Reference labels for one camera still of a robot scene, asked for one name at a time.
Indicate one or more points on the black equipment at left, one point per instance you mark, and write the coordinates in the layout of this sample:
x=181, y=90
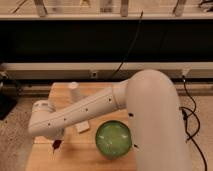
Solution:
x=7, y=103

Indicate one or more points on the translucent plastic cup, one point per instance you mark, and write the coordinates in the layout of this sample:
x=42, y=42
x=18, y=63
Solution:
x=75, y=94

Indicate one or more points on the white rectangular block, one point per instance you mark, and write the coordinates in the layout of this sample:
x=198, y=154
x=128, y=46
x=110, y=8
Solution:
x=82, y=127

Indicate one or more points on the green ceramic bowl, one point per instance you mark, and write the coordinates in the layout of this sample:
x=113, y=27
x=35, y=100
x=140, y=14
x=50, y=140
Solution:
x=113, y=139

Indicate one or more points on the white wall rail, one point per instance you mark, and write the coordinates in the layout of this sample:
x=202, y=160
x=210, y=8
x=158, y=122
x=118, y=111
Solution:
x=104, y=71

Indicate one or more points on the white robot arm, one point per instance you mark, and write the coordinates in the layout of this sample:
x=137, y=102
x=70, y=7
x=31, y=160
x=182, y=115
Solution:
x=156, y=121

